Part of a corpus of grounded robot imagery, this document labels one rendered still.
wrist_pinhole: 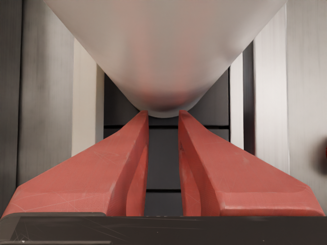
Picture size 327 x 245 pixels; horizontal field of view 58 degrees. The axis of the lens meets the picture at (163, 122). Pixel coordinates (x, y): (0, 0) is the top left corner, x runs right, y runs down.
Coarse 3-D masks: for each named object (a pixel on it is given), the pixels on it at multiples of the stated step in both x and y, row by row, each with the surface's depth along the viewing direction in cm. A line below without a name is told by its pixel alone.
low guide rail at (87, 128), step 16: (80, 48) 15; (80, 64) 15; (96, 64) 15; (80, 80) 15; (96, 80) 15; (80, 96) 14; (96, 96) 15; (80, 112) 14; (96, 112) 15; (80, 128) 14; (96, 128) 15; (80, 144) 14
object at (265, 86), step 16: (272, 32) 10; (256, 48) 10; (272, 48) 10; (256, 64) 10; (272, 64) 10; (256, 80) 10; (272, 80) 10; (256, 96) 10; (272, 96) 10; (256, 112) 10; (272, 112) 10; (288, 112) 10; (256, 128) 10; (272, 128) 10; (288, 128) 10; (256, 144) 10; (272, 144) 10; (288, 144) 10; (272, 160) 10; (288, 160) 10
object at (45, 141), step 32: (32, 0) 24; (288, 0) 24; (320, 0) 24; (32, 32) 23; (64, 32) 23; (288, 32) 23; (320, 32) 23; (32, 64) 23; (64, 64) 23; (288, 64) 23; (320, 64) 23; (32, 96) 23; (64, 96) 23; (288, 96) 23; (320, 96) 23; (32, 128) 23; (64, 128) 23; (320, 128) 23; (32, 160) 23; (64, 160) 23; (320, 160) 23; (320, 192) 23
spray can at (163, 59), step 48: (48, 0) 4; (96, 0) 3; (144, 0) 3; (192, 0) 3; (240, 0) 3; (96, 48) 5; (144, 48) 4; (192, 48) 4; (240, 48) 6; (144, 96) 10; (192, 96) 10
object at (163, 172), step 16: (224, 80) 18; (112, 96) 18; (208, 96) 18; (224, 96) 18; (112, 112) 18; (128, 112) 18; (192, 112) 18; (208, 112) 18; (224, 112) 18; (112, 128) 18; (160, 128) 18; (176, 128) 18; (208, 128) 18; (160, 144) 18; (176, 144) 18; (160, 160) 18; (176, 160) 18; (160, 176) 18; (176, 176) 18; (160, 192) 18; (176, 192) 18; (160, 208) 18; (176, 208) 18
